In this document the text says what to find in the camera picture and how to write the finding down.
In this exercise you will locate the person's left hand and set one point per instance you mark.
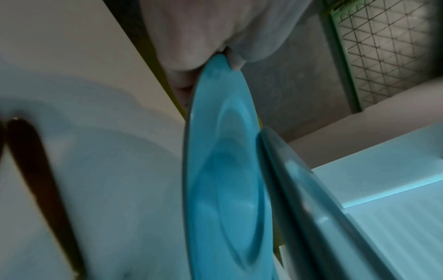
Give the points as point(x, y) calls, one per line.
point(207, 27)

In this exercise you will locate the light blue plate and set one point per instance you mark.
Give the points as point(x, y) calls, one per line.
point(225, 177)
point(311, 205)

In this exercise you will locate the pile of gold cutlery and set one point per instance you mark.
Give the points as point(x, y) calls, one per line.
point(38, 177)

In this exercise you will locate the white window blind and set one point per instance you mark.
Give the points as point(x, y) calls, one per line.
point(398, 232)

